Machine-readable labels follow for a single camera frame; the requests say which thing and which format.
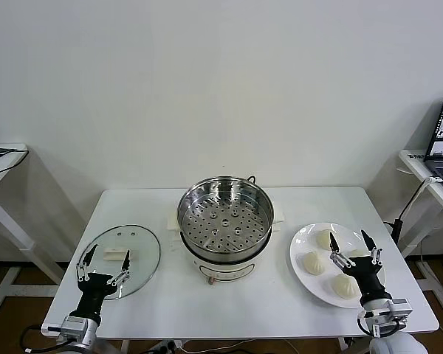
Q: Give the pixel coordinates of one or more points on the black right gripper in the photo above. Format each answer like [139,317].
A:
[369,280]

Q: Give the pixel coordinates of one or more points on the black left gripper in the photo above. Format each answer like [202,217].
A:
[94,291]

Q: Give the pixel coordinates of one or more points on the white steamed baozi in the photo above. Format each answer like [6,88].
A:
[343,287]
[323,239]
[356,253]
[313,262]

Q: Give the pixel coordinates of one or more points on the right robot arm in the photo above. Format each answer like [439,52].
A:
[391,344]

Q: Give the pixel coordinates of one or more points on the perforated steel steamer basket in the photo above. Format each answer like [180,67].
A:
[192,210]

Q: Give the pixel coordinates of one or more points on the white round plate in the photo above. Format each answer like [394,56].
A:
[306,284]

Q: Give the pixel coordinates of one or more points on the white side table with laptop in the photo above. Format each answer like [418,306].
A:
[409,159]

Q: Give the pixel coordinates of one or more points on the white power strip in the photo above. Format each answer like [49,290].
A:
[170,345]

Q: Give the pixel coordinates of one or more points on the white electric cooker base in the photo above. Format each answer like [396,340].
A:
[225,271]

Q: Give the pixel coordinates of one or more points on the white side table with adapter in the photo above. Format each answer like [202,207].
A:
[7,159]

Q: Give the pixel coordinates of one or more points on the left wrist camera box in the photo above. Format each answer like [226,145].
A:
[74,325]

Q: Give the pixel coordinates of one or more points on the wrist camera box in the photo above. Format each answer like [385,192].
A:
[398,308]
[74,325]

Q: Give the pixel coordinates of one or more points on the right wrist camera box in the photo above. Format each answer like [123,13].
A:
[398,308]

